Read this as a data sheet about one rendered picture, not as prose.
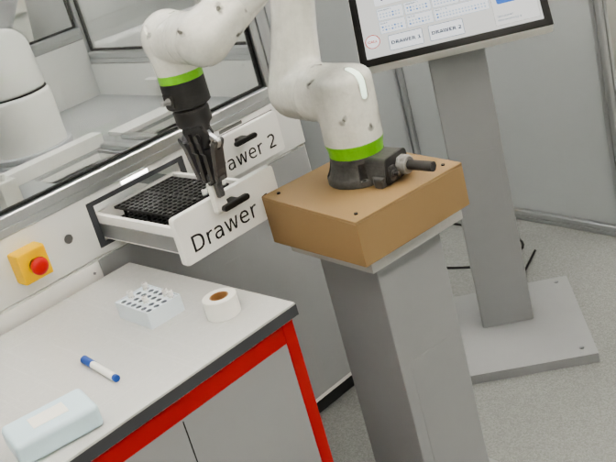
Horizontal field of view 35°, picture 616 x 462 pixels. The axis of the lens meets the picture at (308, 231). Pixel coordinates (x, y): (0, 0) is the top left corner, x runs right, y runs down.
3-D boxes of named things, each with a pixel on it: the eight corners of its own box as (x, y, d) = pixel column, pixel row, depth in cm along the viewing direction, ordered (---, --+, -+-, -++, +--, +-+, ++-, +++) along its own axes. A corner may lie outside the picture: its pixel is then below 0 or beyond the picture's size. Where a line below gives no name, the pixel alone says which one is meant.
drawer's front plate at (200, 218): (284, 209, 219) (271, 164, 215) (188, 267, 202) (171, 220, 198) (279, 208, 220) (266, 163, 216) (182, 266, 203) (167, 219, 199)
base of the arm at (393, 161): (451, 168, 205) (446, 141, 202) (412, 197, 195) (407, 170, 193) (355, 159, 222) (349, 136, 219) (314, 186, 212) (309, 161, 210)
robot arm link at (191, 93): (215, 69, 193) (188, 69, 200) (170, 89, 186) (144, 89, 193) (224, 97, 196) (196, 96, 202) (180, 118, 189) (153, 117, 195)
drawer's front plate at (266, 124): (285, 148, 260) (275, 110, 256) (205, 192, 243) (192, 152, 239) (281, 148, 262) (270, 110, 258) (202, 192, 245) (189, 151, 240)
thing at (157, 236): (271, 205, 219) (265, 181, 217) (186, 256, 204) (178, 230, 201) (169, 191, 247) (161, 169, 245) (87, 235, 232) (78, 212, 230)
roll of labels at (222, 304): (203, 324, 189) (197, 307, 187) (211, 307, 195) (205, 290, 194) (237, 319, 187) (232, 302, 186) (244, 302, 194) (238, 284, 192)
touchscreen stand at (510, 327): (599, 361, 277) (545, 15, 239) (445, 389, 284) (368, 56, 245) (567, 283, 323) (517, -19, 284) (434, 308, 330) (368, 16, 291)
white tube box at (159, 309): (185, 310, 197) (180, 293, 196) (152, 330, 192) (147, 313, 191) (152, 299, 206) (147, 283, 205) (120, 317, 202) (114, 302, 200)
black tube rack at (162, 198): (236, 208, 222) (228, 182, 220) (178, 242, 212) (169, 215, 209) (179, 200, 238) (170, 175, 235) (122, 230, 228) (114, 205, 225)
